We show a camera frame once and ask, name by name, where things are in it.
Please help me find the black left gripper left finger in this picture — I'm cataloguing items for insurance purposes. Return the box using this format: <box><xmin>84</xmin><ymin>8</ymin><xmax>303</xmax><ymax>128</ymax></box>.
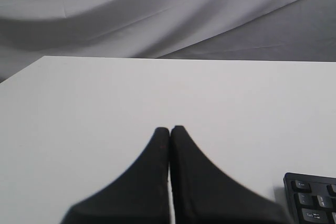
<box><xmin>62</xmin><ymin>127</ymin><xmax>170</xmax><ymax>223</ymax></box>

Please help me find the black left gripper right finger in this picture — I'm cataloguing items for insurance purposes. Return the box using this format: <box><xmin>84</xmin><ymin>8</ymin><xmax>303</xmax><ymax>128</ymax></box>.
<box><xmin>170</xmin><ymin>126</ymin><xmax>293</xmax><ymax>223</ymax></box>

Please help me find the black acer keyboard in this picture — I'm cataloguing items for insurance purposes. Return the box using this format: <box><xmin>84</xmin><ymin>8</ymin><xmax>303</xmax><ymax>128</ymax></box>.
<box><xmin>283</xmin><ymin>173</ymin><xmax>335</xmax><ymax>224</ymax></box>

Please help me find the grey backdrop cloth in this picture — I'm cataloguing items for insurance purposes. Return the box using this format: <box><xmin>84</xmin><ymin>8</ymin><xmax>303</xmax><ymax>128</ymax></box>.
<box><xmin>1</xmin><ymin>0</ymin><xmax>335</xmax><ymax>80</ymax></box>

